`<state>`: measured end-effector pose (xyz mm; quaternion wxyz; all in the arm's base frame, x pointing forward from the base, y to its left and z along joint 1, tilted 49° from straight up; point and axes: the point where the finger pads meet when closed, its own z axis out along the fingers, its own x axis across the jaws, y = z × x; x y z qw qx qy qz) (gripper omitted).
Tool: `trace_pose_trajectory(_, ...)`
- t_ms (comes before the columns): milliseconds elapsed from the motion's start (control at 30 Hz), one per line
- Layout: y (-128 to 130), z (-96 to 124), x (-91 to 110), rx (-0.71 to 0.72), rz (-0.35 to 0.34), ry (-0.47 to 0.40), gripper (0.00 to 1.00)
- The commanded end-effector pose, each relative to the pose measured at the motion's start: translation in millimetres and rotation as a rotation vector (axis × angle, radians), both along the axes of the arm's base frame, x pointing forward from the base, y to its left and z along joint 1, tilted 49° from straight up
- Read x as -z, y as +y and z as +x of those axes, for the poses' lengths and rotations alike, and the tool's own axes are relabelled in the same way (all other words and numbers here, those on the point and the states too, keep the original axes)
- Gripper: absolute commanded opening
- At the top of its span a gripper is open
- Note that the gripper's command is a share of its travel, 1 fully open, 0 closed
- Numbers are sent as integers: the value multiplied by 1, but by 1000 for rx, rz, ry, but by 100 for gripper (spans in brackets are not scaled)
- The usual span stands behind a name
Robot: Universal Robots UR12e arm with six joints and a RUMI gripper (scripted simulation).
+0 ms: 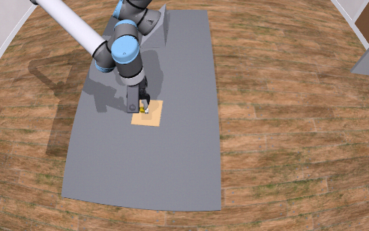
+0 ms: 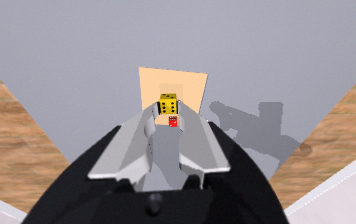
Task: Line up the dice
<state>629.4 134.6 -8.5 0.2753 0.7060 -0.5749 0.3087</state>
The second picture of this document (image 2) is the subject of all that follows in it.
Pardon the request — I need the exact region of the yellow die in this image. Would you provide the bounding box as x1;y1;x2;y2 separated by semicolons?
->
159;93;177;114

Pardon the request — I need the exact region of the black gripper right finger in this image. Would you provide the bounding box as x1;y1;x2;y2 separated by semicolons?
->
176;101;290;224

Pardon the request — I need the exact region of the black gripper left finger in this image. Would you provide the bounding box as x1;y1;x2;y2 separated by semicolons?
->
21;101;161;224

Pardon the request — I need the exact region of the red die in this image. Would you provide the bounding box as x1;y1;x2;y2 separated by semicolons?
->
169;116;177;127

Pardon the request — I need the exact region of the peach flat mat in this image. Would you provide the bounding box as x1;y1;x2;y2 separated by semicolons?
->
139;67;207;125

